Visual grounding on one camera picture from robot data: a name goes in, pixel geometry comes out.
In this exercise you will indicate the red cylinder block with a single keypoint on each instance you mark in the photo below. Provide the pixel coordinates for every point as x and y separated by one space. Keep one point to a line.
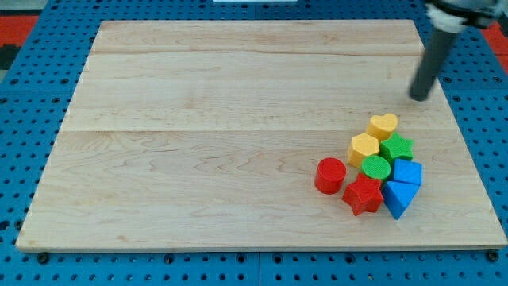
330 175

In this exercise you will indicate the red star block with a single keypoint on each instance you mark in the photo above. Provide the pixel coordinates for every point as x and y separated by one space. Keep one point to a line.
364 194

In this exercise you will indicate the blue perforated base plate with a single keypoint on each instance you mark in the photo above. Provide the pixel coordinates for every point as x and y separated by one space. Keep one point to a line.
34 97

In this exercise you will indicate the blue triangle block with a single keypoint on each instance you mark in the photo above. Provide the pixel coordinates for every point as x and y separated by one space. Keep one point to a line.
398 196

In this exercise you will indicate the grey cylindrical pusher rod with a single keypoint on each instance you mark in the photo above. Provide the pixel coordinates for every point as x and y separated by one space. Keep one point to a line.
437 49

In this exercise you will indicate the yellow heart block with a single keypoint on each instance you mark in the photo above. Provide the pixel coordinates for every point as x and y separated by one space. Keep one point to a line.
382 126

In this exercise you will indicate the blue cube block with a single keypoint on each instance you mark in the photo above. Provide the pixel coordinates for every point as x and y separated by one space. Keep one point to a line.
406 171

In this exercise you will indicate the green cylinder block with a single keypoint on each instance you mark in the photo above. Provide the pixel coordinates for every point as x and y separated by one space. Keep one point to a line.
376 167

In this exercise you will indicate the wooden board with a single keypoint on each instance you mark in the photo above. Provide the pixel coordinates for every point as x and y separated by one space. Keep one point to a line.
205 136

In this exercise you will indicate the yellow hexagon block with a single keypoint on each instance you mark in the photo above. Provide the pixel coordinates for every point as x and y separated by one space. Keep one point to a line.
362 146

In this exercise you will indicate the green star block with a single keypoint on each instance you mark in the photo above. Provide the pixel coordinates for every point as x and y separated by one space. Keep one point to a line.
396 147

